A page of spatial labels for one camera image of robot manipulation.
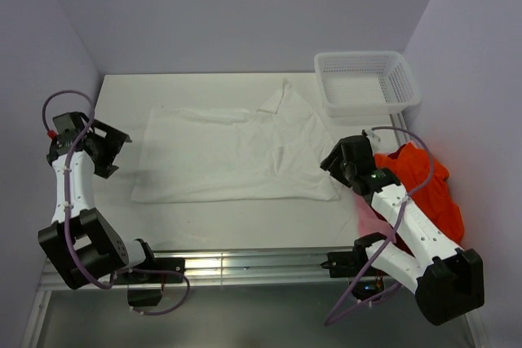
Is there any white t shirt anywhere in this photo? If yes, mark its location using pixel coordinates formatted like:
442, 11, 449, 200
131, 81, 339, 204

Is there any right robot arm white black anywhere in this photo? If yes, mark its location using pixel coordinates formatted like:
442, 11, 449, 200
321, 132, 484, 325

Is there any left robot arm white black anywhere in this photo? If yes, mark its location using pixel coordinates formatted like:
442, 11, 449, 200
38, 112, 159, 289

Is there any white plastic basket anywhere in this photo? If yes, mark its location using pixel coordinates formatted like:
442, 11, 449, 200
314, 51, 421, 117

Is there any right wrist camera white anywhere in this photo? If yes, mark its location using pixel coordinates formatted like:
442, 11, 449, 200
361, 129, 381, 143

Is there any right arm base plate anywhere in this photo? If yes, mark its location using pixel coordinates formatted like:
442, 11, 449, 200
321, 249, 369, 279

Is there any aluminium rail frame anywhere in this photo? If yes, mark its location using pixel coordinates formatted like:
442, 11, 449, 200
23, 116, 487, 347

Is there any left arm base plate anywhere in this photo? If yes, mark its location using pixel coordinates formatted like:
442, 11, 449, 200
114, 258, 185, 285

